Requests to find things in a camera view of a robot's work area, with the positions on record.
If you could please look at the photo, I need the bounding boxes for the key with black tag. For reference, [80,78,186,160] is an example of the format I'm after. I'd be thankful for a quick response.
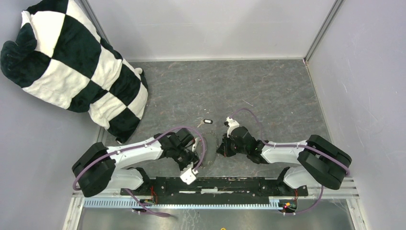
[197,119,213,128]

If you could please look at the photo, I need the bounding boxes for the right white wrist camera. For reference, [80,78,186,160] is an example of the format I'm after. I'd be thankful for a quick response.
[224,116,240,128]

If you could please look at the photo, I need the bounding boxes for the left aluminium corner post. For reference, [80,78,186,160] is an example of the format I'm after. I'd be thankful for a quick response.
[78,0,110,44]

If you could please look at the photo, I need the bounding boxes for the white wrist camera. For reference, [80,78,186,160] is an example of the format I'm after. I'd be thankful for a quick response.
[224,116,240,128]
[180,166,198,185]

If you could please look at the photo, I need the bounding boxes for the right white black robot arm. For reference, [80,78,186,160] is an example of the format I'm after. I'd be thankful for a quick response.
[216,126,352,196]

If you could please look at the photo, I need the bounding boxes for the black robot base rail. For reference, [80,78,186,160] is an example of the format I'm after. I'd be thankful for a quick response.
[120,170,309,205]

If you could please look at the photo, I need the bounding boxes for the silver toothed metal strip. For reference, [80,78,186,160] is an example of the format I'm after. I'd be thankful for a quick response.
[83,196,299,210]

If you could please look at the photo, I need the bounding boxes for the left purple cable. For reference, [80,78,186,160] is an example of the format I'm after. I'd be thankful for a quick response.
[72,126,208,192]

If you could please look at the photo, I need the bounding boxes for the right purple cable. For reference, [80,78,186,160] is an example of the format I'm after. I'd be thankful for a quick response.
[230,108,351,177]

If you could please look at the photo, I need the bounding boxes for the purple cable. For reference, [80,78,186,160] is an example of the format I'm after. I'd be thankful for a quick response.
[72,126,208,192]
[230,108,351,177]

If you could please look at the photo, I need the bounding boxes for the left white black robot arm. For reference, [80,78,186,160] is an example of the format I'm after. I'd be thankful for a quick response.
[72,126,206,197]

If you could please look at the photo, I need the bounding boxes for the black white checkered blanket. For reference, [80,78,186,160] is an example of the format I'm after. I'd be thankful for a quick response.
[0,0,148,144]

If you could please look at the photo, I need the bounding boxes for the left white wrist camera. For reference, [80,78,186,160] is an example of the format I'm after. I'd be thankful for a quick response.
[180,166,198,185]

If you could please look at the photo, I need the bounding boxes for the right aluminium corner post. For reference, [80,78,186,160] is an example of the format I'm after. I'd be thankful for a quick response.
[303,0,345,65]

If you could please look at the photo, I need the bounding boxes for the aluminium corner post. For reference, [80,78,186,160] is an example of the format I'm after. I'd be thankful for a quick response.
[78,0,110,44]
[303,0,345,65]

